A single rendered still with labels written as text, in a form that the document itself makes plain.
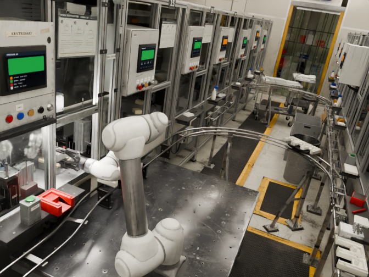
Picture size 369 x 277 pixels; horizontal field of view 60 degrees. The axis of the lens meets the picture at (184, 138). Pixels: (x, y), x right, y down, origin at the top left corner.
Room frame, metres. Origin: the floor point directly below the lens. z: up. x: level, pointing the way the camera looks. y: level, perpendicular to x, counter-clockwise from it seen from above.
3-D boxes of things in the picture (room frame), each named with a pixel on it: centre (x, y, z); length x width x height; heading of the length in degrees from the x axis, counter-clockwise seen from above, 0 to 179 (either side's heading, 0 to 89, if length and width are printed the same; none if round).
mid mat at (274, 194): (3.44, -1.26, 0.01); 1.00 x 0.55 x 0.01; 161
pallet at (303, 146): (3.12, -1.20, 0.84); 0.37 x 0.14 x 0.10; 39
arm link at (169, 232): (1.37, 0.01, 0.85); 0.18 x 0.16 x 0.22; 142
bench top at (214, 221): (1.80, 0.05, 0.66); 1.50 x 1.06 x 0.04; 161
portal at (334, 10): (9.31, -2.93, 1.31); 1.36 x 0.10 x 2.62; 71
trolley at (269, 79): (6.84, -1.86, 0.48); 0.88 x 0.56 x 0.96; 89
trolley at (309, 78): (7.91, -2.66, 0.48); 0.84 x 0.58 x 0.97; 169
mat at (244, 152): (6.02, -1.35, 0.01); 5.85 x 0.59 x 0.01; 161
